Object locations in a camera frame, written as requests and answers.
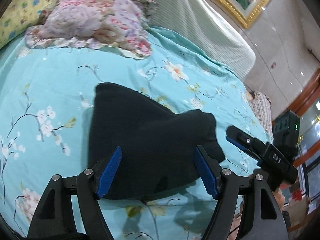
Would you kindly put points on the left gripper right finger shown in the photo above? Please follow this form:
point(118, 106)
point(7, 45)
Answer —
point(209, 171)

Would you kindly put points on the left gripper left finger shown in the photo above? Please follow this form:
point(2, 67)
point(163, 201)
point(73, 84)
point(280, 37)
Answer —
point(104, 173)

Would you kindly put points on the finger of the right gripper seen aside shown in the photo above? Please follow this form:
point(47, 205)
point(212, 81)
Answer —
point(243, 141)

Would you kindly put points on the black pants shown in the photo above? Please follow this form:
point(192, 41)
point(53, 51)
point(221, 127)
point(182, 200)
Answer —
point(157, 144)

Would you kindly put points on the right hand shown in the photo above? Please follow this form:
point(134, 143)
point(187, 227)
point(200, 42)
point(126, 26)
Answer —
point(279, 197)

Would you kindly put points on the plaid cloth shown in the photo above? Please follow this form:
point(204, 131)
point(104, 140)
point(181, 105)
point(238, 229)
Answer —
point(261, 107)

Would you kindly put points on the turquoise floral bed sheet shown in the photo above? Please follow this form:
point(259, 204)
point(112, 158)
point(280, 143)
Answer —
point(63, 109)

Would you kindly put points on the striped white headboard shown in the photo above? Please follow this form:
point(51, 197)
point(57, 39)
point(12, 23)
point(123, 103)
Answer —
point(197, 21)

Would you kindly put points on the pink floral pillow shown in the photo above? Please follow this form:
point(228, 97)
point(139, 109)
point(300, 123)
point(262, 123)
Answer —
point(95, 24)

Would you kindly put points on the yellow patterned pillow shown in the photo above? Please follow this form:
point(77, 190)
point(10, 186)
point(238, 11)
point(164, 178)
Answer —
point(20, 15)

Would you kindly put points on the black camera box right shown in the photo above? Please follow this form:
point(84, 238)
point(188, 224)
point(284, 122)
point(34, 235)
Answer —
point(286, 133)

